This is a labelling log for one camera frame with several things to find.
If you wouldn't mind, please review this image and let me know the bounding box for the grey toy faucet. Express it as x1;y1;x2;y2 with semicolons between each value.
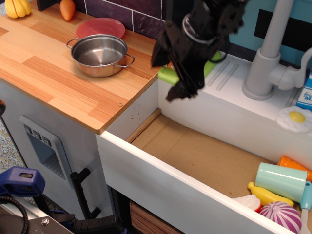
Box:
242;0;312;100

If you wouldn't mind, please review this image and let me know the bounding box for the orange toy carrot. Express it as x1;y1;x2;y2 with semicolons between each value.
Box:
277;155;312;182

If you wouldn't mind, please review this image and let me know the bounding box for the light blue handled spatula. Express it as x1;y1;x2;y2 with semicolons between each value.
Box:
299;181;312;234

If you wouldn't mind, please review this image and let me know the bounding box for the purple striped toy onion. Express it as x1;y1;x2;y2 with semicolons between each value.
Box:
260;201;302;234

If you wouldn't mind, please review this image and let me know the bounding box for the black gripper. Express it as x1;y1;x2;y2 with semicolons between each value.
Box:
151;4;230;102

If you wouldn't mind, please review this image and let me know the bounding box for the white toy sink basin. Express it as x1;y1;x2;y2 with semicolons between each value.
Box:
96;56;312;234

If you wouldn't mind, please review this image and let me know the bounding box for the mint green plastic cup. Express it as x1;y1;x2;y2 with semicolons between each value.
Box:
254;162;307;203

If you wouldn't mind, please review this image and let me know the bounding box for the blue plastic clamp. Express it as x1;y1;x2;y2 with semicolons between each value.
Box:
0;166;45;197

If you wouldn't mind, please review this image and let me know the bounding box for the white toy bread slice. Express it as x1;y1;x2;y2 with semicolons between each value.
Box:
233;195;262;213

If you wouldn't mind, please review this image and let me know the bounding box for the green plastic cutting board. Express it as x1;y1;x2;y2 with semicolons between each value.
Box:
157;52;222;86

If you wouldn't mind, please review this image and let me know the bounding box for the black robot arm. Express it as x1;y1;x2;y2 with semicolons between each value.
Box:
152;0;247;101

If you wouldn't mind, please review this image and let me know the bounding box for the black braided cable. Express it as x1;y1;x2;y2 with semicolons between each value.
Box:
0;195;30;234

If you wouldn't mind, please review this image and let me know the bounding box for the grey oven control panel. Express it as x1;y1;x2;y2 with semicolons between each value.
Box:
19;116;73;189

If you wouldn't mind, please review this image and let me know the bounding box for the toy fried egg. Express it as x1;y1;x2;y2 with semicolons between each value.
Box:
275;106;312;134

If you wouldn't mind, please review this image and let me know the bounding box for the yellow toy banana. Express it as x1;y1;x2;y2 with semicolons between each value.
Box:
248;182;294;207

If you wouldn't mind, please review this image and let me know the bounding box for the orange toy fruit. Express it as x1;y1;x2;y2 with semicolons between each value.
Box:
59;0;76;21

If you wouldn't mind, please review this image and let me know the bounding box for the stainless steel pot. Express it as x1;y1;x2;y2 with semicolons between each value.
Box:
66;34;135;78

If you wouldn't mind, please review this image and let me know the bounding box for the red plastic plate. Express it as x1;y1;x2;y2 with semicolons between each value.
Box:
76;18;125;39

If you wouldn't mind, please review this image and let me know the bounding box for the black oven door handle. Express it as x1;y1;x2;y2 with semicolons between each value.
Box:
70;168;101;219

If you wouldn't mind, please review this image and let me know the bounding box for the blue milk carton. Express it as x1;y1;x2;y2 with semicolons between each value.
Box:
296;71;312;111

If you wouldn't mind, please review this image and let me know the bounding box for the yellow toy bell pepper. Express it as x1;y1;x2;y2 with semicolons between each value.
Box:
5;0;32;19

